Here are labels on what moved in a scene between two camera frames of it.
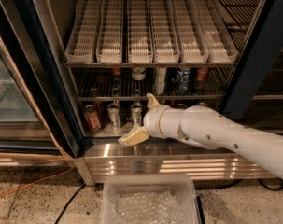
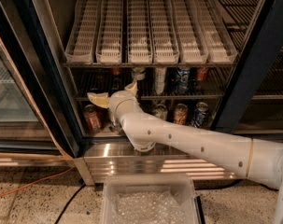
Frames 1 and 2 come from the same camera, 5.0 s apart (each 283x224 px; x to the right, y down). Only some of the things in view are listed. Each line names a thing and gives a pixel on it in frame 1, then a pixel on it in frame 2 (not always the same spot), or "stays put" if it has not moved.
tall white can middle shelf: x=160 y=78 stays put
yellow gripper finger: x=151 y=101 → x=133 y=88
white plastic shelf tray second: x=110 y=28 stays put
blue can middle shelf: x=182 y=81 stays put
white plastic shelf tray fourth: x=163 y=25 stays put
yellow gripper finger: x=136 y=134 → x=101 y=99
